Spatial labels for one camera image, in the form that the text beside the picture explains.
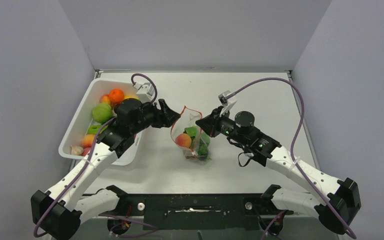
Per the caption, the pink peach bottom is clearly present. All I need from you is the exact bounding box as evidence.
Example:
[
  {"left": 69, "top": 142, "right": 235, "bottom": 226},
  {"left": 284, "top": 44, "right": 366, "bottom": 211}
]
[{"left": 81, "top": 147, "right": 91, "bottom": 157}]

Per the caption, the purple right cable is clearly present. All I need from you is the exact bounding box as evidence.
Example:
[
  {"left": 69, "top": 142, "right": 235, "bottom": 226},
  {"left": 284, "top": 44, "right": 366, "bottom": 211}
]
[{"left": 220, "top": 77, "right": 358, "bottom": 240}]

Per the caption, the purple cable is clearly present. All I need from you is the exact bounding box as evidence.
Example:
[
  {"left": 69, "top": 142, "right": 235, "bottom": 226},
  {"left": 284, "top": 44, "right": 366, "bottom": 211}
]
[
  {"left": 32, "top": 73, "right": 160, "bottom": 239},
  {"left": 220, "top": 77, "right": 358, "bottom": 240}
]

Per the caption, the white green napa cabbage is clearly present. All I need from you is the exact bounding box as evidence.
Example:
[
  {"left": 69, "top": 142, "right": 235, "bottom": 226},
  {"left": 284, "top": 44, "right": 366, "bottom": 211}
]
[{"left": 183, "top": 126, "right": 211, "bottom": 162}]

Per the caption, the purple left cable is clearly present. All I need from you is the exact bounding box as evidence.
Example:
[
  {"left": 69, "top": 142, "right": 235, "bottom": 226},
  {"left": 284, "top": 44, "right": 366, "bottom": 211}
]
[{"left": 32, "top": 73, "right": 160, "bottom": 239}]

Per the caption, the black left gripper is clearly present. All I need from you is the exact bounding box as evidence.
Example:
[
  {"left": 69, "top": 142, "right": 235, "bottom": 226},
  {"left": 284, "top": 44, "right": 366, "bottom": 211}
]
[{"left": 130, "top": 98, "right": 180, "bottom": 135}]

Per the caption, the aluminium frame rail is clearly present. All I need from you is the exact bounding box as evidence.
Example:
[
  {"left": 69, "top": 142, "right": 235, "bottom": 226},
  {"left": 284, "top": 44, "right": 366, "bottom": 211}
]
[{"left": 46, "top": 194, "right": 345, "bottom": 221}]

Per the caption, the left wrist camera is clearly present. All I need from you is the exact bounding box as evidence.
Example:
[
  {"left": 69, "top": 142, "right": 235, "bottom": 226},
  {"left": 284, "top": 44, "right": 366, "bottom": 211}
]
[{"left": 133, "top": 82, "right": 156, "bottom": 103}]

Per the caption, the garlic bulb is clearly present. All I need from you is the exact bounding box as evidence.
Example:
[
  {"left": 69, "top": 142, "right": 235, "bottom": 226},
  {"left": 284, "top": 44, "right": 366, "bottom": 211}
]
[{"left": 70, "top": 145, "right": 84, "bottom": 156}]

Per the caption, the yellow lemon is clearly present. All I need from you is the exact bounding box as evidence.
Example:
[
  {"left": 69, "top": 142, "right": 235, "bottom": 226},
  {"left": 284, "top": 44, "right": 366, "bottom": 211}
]
[{"left": 124, "top": 95, "right": 140, "bottom": 100}]

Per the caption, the orange fruit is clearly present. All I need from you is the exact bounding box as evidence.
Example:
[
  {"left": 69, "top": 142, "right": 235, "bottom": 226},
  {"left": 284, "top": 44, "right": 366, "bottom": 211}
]
[{"left": 108, "top": 88, "right": 125, "bottom": 104}]

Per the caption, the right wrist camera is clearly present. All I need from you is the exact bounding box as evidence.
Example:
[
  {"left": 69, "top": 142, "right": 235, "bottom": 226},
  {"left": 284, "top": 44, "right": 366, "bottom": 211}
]
[{"left": 218, "top": 90, "right": 237, "bottom": 117}]

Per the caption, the clear red-zipper bag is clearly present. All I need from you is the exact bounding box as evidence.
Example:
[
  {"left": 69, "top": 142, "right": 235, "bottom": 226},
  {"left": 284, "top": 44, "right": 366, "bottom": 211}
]
[{"left": 170, "top": 106, "right": 211, "bottom": 162}]

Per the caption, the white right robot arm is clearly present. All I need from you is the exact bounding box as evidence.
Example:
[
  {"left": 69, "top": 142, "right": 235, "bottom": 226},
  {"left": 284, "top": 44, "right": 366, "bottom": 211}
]
[{"left": 196, "top": 106, "right": 361, "bottom": 239}]

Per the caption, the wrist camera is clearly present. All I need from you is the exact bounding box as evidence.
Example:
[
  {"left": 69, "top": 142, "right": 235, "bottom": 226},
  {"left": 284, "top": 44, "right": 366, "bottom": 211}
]
[
  {"left": 218, "top": 90, "right": 237, "bottom": 117},
  {"left": 133, "top": 82, "right": 156, "bottom": 103}
]

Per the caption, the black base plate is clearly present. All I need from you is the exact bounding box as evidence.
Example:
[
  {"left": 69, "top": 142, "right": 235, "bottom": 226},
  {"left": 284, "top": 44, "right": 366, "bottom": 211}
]
[{"left": 110, "top": 193, "right": 280, "bottom": 231}]

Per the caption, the white plastic bin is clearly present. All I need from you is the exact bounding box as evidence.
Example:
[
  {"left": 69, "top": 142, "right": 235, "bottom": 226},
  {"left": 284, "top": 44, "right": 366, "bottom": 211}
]
[{"left": 58, "top": 78, "right": 137, "bottom": 160}]

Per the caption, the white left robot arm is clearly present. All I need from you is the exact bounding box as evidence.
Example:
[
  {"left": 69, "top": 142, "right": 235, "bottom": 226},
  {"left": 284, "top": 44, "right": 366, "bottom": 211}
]
[{"left": 30, "top": 98, "right": 181, "bottom": 240}]

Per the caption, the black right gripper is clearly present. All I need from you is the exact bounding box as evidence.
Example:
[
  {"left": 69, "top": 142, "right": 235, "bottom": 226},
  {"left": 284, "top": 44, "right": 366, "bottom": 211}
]
[{"left": 196, "top": 106, "right": 248, "bottom": 147}]

